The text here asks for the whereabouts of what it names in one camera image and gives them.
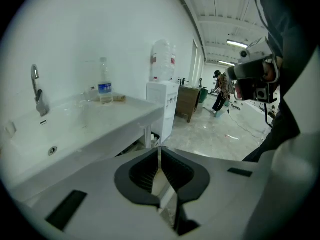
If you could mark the white ceramic sink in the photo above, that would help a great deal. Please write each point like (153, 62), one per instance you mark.
(75, 129)

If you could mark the brown wooden cabinet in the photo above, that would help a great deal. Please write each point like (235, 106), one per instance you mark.
(187, 101)

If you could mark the teal floor mop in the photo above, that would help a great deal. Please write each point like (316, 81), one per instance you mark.
(220, 113)

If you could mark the white trash bin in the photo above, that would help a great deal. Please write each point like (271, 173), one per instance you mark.
(155, 139)

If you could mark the fluorescent ceiling light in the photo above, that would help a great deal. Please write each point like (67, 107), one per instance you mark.
(236, 43)
(227, 63)

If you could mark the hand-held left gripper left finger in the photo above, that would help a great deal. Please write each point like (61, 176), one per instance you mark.
(112, 216)

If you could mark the clear water bottle blue label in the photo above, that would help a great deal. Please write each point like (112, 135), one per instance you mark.
(105, 84)

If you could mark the white low counter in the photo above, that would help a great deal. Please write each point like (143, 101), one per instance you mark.
(255, 114)

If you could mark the white water dispenser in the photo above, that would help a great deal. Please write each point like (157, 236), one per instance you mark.
(158, 101)

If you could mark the person's black shirt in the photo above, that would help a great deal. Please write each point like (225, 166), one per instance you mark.
(295, 34)

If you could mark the chrome faucet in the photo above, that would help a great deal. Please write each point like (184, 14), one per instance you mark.
(40, 101)

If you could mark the black faucet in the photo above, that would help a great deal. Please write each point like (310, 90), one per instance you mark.
(183, 82)

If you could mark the clear glass cup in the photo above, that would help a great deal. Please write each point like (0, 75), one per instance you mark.
(87, 96)

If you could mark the brown paper packet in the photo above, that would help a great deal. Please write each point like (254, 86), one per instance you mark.
(157, 184)

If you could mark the person's right hand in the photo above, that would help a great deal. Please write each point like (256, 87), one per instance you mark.
(270, 72)

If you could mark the green bin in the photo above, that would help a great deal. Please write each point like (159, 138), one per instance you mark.
(203, 95)

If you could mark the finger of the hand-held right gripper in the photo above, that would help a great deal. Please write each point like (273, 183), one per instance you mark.
(250, 70)

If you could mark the clear water jug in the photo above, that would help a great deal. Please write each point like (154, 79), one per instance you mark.
(163, 59)

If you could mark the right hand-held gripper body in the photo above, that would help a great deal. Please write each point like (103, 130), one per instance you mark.
(257, 49)

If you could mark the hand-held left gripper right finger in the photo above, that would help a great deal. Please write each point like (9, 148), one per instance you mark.
(225, 196)

